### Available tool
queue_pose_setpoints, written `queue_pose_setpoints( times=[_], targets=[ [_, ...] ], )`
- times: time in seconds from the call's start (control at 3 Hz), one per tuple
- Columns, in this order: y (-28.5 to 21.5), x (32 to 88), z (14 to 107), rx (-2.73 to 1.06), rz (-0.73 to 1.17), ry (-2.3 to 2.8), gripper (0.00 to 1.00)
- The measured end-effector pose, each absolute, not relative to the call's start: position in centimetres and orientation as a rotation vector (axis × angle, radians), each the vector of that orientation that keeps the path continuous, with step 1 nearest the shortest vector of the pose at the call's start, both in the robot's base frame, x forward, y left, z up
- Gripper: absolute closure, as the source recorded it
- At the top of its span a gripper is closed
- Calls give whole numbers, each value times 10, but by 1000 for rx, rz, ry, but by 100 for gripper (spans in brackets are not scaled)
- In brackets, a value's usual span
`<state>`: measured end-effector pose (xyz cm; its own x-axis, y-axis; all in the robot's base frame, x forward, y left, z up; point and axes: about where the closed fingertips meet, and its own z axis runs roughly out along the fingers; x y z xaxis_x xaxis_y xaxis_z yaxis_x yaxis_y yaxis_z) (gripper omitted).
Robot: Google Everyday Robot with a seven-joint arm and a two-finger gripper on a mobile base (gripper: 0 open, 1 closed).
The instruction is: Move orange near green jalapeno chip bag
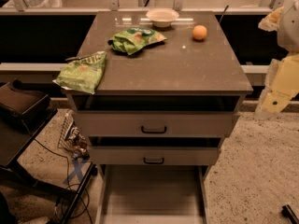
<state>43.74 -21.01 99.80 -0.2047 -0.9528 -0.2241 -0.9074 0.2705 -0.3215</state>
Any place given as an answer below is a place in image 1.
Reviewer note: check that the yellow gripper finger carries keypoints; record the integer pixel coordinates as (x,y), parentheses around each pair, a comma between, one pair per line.
(281,85)
(271,22)

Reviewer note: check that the orange fruit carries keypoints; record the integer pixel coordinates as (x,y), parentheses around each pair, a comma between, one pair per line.
(199,32)

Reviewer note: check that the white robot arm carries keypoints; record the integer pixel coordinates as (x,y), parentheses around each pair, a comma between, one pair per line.
(288,30)

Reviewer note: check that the crumpled green chip bag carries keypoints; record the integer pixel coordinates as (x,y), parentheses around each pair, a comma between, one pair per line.
(134,39)

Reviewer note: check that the green jalapeno chip bag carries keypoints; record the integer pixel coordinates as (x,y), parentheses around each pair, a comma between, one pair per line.
(84,73)

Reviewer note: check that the white paper bowl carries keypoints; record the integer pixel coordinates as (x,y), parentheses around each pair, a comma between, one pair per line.
(162,17)

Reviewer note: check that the grey drawer cabinet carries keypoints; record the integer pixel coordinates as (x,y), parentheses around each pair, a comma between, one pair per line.
(181,75)

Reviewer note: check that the black object on floor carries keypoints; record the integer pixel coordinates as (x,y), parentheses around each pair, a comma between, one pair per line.
(287,212)

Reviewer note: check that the black side cart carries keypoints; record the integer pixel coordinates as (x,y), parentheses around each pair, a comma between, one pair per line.
(46,162)

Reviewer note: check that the metal railing frame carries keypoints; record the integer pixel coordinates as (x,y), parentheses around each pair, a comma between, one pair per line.
(149,0)

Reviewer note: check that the lower drawer with black handle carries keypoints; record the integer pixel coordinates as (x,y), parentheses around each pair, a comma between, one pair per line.
(154,155)

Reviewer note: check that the drawer with black handle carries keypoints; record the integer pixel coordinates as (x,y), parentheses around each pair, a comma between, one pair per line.
(161,124)
(154,155)

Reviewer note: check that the upper drawer with black handle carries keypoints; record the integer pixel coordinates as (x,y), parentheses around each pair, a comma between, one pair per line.
(161,124)

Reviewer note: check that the wire basket with snacks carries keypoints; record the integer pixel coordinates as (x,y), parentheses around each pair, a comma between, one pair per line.
(71,141)

